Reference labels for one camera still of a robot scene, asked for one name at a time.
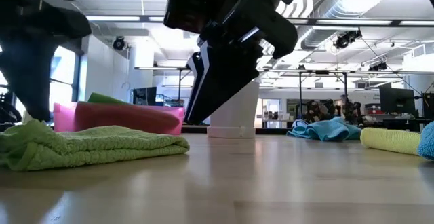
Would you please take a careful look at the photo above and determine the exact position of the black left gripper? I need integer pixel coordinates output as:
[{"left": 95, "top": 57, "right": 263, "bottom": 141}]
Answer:
[{"left": 0, "top": 0, "right": 93, "bottom": 123}]

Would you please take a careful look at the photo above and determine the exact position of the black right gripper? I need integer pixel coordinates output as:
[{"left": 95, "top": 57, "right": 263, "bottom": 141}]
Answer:
[{"left": 184, "top": 0, "right": 300, "bottom": 126}]

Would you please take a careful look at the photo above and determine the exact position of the lime green microfiber towel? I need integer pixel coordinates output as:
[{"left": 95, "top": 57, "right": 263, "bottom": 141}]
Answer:
[{"left": 0, "top": 119, "right": 191, "bottom": 173}]

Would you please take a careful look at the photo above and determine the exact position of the pink plastic bin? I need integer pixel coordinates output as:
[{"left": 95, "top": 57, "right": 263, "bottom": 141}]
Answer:
[{"left": 53, "top": 101, "right": 186, "bottom": 137}]

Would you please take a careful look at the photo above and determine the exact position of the large teal microfiber towel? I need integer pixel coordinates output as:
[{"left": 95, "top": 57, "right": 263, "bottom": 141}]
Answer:
[{"left": 416, "top": 121, "right": 434, "bottom": 161}]

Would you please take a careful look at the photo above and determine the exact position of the yellow microfiber towel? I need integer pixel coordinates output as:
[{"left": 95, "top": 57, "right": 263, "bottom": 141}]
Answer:
[{"left": 359, "top": 126, "right": 423, "bottom": 157}]

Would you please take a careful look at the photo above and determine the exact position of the white hexagonal plant pot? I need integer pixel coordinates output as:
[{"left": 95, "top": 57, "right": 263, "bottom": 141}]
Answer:
[{"left": 207, "top": 80, "right": 260, "bottom": 140}]

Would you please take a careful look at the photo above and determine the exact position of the black computer monitor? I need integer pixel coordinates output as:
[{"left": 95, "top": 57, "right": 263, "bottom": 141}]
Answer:
[
  {"left": 378, "top": 86, "right": 416, "bottom": 117},
  {"left": 132, "top": 86, "right": 158, "bottom": 107}
]

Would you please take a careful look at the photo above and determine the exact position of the long ceiling light bar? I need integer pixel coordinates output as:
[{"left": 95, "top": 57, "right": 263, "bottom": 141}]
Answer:
[
  {"left": 85, "top": 14, "right": 167, "bottom": 23},
  {"left": 288, "top": 18, "right": 434, "bottom": 28}
]

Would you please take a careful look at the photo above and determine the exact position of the small light blue towel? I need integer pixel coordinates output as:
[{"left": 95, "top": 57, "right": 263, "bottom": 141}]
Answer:
[{"left": 287, "top": 115, "right": 363, "bottom": 142}]

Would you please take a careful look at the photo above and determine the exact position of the black ceiling spotlight cluster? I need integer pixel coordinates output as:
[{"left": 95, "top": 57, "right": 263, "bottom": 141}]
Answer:
[
  {"left": 368, "top": 61, "right": 389, "bottom": 72},
  {"left": 333, "top": 29, "right": 363, "bottom": 50}
]

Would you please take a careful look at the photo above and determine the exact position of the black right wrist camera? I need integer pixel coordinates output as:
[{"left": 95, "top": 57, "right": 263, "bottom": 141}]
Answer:
[{"left": 163, "top": 0, "right": 225, "bottom": 35}]

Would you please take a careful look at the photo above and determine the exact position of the round black ceiling camera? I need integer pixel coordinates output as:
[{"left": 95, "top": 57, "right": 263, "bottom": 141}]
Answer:
[{"left": 112, "top": 36, "right": 127, "bottom": 52}]

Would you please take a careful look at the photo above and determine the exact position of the black background stand frame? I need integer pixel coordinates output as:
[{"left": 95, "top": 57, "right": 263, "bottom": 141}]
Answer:
[{"left": 260, "top": 69, "right": 434, "bottom": 117}]

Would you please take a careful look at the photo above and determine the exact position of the silver ventilation duct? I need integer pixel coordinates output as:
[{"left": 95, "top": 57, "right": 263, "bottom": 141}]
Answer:
[{"left": 277, "top": 0, "right": 377, "bottom": 50}]

